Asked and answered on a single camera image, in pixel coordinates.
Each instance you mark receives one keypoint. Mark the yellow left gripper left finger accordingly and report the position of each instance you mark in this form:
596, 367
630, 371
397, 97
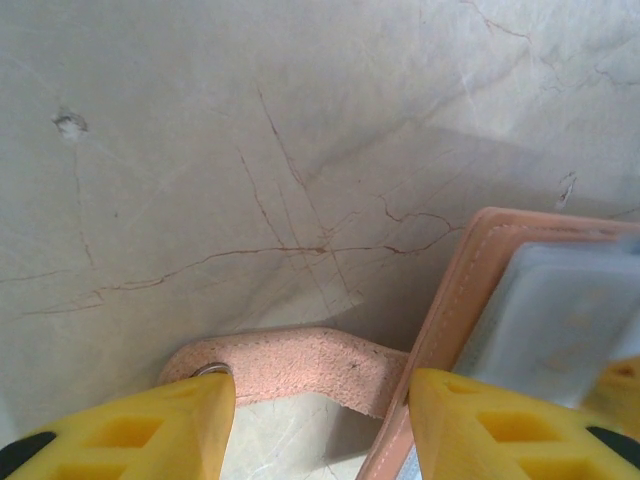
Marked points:
150, 435

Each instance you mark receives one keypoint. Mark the white credit card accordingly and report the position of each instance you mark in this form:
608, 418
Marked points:
560, 320

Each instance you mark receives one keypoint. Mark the pink leather card holder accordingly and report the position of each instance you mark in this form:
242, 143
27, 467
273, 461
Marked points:
440, 325

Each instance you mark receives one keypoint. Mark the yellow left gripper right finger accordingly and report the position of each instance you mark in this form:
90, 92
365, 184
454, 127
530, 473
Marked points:
500, 440

